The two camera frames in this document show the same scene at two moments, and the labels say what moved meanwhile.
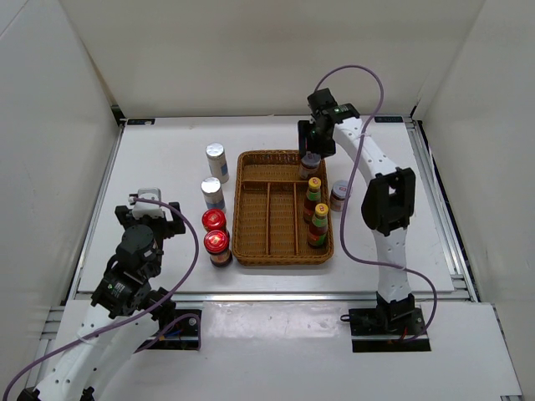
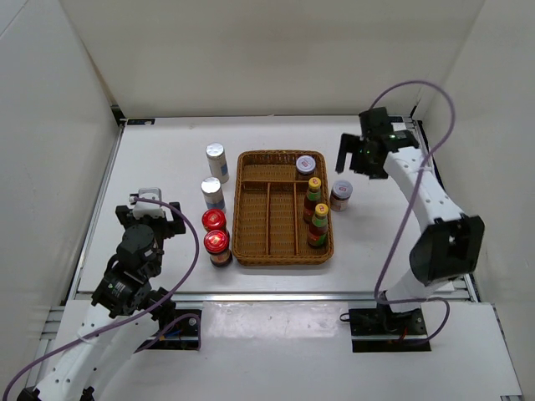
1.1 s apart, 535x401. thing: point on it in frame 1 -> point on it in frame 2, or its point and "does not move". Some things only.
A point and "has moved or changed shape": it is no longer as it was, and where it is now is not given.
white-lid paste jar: x=309 y=164 has moved or changed shape
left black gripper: x=170 y=226 does not move
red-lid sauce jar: x=214 y=220 does not move
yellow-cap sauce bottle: x=313 y=198 does not move
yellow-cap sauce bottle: x=318 y=227 does not move
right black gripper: x=304 y=129 -> x=351 y=144
